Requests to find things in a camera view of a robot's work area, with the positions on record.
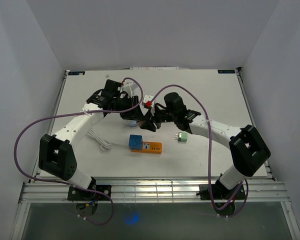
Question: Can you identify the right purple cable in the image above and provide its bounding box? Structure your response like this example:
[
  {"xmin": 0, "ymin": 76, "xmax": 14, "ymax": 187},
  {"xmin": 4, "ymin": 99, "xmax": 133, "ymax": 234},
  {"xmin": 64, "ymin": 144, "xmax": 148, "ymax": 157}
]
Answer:
[{"xmin": 151, "ymin": 84, "xmax": 248, "ymax": 217}]

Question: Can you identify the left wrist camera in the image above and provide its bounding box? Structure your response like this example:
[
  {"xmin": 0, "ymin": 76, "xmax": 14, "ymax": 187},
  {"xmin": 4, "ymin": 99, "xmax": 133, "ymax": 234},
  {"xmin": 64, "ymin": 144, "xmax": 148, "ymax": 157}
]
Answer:
[{"xmin": 120, "ymin": 79, "xmax": 138, "ymax": 98}]

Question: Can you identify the orange power strip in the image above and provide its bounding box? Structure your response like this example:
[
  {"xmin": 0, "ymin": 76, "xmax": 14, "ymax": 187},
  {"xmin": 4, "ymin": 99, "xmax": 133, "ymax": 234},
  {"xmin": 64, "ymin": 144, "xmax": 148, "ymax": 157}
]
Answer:
[{"xmin": 130, "ymin": 141, "xmax": 163, "ymax": 154}]

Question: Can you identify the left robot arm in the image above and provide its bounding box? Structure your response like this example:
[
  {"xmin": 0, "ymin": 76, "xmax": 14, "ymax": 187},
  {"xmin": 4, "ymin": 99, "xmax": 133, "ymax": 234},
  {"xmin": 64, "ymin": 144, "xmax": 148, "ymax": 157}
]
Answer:
[{"xmin": 38, "ymin": 77, "xmax": 143, "ymax": 200}]

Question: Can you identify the aluminium frame rail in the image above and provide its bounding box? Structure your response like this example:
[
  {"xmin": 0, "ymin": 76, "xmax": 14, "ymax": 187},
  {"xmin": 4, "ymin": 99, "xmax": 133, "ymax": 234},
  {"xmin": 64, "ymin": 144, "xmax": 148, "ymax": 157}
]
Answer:
[{"xmin": 19, "ymin": 179, "xmax": 290, "ymax": 204}]

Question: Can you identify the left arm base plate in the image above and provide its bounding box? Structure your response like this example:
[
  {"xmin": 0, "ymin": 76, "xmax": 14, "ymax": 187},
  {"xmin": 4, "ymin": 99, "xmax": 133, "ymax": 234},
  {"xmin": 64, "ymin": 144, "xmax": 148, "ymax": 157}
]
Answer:
[{"xmin": 67, "ymin": 184, "xmax": 112, "ymax": 201}]

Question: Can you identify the white bundled power cable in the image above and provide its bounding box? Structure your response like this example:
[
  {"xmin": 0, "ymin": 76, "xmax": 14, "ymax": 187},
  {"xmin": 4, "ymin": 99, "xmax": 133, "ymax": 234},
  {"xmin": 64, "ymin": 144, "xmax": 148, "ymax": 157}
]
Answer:
[{"xmin": 86, "ymin": 128, "xmax": 131, "ymax": 152}]

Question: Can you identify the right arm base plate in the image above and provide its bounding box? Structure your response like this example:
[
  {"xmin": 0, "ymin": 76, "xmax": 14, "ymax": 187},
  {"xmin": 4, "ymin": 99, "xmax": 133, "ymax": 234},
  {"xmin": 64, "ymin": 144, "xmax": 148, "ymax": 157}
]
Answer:
[{"xmin": 196, "ymin": 184, "xmax": 246, "ymax": 200}]

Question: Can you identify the green usb charger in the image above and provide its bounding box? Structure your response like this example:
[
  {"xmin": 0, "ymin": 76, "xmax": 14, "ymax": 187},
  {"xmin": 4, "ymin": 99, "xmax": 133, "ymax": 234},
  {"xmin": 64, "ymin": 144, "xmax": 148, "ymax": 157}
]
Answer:
[{"xmin": 175, "ymin": 132, "xmax": 188, "ymax": 143}]

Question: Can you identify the round light blue socket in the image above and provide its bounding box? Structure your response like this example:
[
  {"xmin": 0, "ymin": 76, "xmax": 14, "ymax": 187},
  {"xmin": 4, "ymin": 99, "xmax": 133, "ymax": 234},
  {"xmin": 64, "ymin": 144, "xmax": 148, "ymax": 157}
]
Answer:
[{"xmin": 125, "ymin": 120, "xmax": 139, "ymax": 128}]

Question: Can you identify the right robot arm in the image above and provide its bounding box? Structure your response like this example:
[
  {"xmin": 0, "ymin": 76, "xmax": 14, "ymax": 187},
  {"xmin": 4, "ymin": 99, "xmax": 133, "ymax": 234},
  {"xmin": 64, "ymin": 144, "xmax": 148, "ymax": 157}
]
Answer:
[{"xmin": 140, "ymin": 92, "xmax": 271, "ymax": 199}]

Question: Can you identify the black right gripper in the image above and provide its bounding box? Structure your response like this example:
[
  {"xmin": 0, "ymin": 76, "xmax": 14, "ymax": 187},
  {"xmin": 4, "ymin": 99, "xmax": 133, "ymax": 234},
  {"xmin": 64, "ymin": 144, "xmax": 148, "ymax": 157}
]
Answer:
[{"xmin": 140, "ymin": 103, "xmax": 177, "ymax": 132}]

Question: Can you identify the blue cube socket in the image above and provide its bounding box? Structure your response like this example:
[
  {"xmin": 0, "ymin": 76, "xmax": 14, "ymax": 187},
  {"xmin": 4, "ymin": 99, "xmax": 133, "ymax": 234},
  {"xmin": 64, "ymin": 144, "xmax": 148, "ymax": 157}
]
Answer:
[{"xmin": 128, "ymin": 134, "xmax": 143, "ymax": 151}]

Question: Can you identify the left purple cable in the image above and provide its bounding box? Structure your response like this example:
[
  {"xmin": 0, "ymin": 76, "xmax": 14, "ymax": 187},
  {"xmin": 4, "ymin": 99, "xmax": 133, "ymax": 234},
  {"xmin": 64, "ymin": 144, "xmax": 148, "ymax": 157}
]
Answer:
[{"xmin": 14, "ymin": 77, "xmax": 145, "ymax": 226}]

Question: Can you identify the purple cable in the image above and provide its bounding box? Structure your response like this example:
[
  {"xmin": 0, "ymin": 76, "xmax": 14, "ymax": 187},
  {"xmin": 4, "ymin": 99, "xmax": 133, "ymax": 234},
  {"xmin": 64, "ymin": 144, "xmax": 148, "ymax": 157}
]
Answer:
[
  {"xmin": 151, "ymin": 84, "xmax": 248, "ymax": 217},
  {"xmin": 14, "ymin": 77, "xmax": 145, "ymax": 226}
]

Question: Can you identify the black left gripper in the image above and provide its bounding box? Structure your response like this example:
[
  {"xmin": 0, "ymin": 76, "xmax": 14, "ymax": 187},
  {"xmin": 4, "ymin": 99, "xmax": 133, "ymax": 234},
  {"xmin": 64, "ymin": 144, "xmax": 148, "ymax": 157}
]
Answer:
[{"xmin": 112, "ymin": 95, "xmax": 145, "ymax": 121}]

